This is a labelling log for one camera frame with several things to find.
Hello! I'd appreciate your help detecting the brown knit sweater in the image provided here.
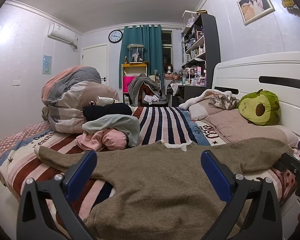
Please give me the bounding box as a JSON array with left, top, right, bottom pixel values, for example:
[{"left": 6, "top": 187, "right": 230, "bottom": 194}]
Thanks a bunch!
[{"left": 34, "top": 137, "right": 294, "bottom": 240}]

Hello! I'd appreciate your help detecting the chair with grey clothes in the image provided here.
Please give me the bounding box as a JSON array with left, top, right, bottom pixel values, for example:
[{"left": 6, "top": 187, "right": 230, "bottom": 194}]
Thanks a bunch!
[{"left": 128, "top": 73, "right": 168, "bottom": 107}]

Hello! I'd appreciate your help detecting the striped fleece bed blanket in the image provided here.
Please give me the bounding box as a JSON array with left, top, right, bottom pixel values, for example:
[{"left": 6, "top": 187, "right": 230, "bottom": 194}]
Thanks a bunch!
[{"left": 0, "top": 106, "right": 300, "bottom": 240}]

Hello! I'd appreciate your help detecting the green avocado plush toy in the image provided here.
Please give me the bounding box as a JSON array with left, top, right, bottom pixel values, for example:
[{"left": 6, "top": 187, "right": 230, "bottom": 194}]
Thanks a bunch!
[{"left": 237, "top": 89, "right": 280, "bottom": 126}]

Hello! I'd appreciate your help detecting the pink garment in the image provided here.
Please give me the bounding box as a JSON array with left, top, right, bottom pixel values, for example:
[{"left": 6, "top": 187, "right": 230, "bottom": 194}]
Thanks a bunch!
[{"left": 76, "top": 128, "right": 127, "bottom": 152}]

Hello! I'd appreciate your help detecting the pink knitted pillow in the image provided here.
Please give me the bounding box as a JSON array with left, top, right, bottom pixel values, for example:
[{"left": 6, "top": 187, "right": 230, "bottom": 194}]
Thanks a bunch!
[{"left": 204, "top": 109, "right": 298, "bottom": 146}]

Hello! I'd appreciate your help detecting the black garment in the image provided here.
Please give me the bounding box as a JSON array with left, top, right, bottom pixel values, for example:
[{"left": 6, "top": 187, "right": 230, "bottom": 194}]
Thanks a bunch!
[{"left": 83, "top": 103, "right": 132, "bottom": 121}]

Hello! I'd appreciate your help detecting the white bed headboard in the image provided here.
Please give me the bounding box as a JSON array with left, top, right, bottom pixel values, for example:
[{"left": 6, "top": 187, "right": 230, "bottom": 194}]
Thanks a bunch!
[{"left": 212, "top": 51, "right": 300, "bottom": 138}]

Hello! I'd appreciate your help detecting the grey-green garment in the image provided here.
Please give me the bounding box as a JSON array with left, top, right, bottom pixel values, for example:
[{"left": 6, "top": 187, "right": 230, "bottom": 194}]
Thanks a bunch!
[{"left": 82, "top": 114, "right": 140, "bottom": 147}]

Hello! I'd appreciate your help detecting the crumpled floral pink blanket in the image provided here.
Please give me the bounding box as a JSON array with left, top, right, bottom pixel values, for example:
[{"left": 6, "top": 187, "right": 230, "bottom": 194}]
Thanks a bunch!
[{"left": 179, "top": 89, "right": 239, "bottom": 120}]

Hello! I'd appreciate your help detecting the folded pink grey duvet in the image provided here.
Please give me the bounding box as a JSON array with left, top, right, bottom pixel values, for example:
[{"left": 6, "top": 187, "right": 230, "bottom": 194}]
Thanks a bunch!
[{"left": 41, "top": 66, "right": 119, "bottom": 134}]

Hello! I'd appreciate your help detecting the cream white garment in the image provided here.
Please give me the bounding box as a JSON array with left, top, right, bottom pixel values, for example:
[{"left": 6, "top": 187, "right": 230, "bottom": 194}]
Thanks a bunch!
[{"left": 89, "top": 96, "right": 120, "bottom": 107}]

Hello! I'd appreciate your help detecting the black desk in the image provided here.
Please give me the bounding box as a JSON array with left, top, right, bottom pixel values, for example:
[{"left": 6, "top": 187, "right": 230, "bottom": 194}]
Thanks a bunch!
[{"left": 166, "top": 83, "right": 207, "bottom": 107}]

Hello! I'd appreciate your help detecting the white door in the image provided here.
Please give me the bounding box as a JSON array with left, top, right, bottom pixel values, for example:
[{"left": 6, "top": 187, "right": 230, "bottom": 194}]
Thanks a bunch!
[{"left": 81, "top": 44, "right": 109, "bottom": 85}]

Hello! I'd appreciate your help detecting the yellow shelf unit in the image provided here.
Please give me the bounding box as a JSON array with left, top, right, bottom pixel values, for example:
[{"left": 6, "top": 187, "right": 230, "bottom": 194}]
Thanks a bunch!
[{"left": 121, "top": 62, "right": 148, "bottom": 106}]

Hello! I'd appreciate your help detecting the black bookshelf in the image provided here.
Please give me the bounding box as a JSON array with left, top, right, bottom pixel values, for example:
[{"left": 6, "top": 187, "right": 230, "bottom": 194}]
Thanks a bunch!
[{"left": 182, "top": 12, "right": 221, "bottom": 88}]

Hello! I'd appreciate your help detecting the glass display case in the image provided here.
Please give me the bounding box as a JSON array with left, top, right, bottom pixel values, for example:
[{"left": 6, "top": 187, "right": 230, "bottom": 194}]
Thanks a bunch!
[{"left": 127, "top": 44, "right": 145, "bottom": 63}]

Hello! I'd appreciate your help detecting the mannequin head with wig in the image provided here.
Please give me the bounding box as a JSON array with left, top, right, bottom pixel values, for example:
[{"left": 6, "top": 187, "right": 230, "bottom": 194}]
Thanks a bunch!
[{"left": 164, "top": 63, "right": 173, "bottom": 74}]

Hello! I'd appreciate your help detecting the white air conditioner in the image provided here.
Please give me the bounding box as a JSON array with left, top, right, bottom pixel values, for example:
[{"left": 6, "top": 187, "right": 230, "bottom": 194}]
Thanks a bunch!
[{"left": 47, "top": 23, "right": 78, "bottom": 49}]

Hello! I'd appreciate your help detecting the teal curtain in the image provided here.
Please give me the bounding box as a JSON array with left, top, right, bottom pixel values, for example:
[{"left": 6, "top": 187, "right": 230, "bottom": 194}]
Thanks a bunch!
[{"left": 118, "top": 24, "right": 164, "bottom": 90}]

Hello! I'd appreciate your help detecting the white wall switch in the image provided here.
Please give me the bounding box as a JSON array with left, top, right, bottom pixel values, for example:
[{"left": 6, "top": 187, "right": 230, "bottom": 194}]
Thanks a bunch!
[{"left": 12, "top": 80, "right": 20, "bottom": 86}]

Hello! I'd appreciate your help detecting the blue wall poster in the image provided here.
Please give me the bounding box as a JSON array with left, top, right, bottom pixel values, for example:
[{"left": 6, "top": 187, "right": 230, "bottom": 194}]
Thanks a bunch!
[{"left": 42, "top": 55, "right": 52, "bottom": 75}]

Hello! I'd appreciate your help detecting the framed wall photo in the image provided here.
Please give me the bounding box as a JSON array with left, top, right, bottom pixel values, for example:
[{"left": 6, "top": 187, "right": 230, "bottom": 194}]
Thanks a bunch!
[{"left": 237, "top": 0, "right": 275, "bottom": 26}]

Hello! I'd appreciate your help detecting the round black wall clock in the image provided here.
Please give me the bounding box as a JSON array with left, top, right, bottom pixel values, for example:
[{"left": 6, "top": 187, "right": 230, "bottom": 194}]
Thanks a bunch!
[{"left": 108, "top": 29, "right": 123, "bottom": 43}]

